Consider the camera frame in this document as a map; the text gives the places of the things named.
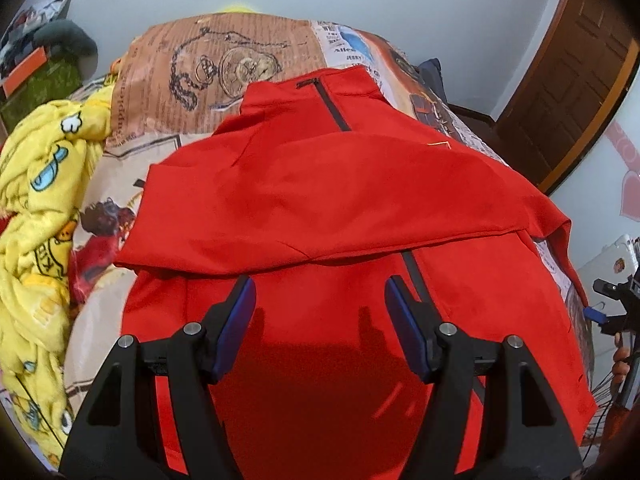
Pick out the red jacket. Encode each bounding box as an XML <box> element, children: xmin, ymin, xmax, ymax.
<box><xmin>115</xmin><ymin>67</ymin><xmax>596</xmax><ymax>479</ymax></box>

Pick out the person's right hand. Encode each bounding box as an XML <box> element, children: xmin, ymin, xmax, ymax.
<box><xmin>612</xmin><ymin>333</ymin><xmax>630</xmax><ymax>387</ymax></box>

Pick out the brown wooden door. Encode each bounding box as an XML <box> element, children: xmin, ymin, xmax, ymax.
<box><xmin>497</xmin><ymin>0</ymin><xmax>639</xmax><ymax>193</ymax></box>

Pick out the yellow cartoon blanket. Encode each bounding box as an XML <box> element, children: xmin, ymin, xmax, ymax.
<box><xmin>1</xmin><ymin>86</ymin><xmax>114</xmax><ymax>464</ymax></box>

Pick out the dark blue bag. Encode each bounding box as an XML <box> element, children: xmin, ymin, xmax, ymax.
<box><xmin>418</xmin><ymin>58</ymin><xmax>448</xmax><ymax>103</ymax></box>

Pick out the newspaper print bed sheet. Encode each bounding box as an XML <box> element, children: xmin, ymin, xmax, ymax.
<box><xmin>64</xmin><ymin>13</ymin><xmax>585</xmax><ymax>412</ymax></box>

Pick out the orange box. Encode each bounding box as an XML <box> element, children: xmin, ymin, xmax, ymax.
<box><xmin>2</xmin><ymin>47</ymin><xmax>48</xmax><ymax>98</ymax></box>

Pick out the dark grey cloth pile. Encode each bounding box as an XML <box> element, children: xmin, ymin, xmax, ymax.
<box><xmin>32</xmin><ymin>18</ymin><xmax>98</xmax><ymax>58</ymax></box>

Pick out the yellow pillow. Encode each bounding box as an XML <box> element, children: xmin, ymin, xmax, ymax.
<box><xmin>217</xmin><ymin>3</ymin><xmax>257</xmax><ymax>13</ymax></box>

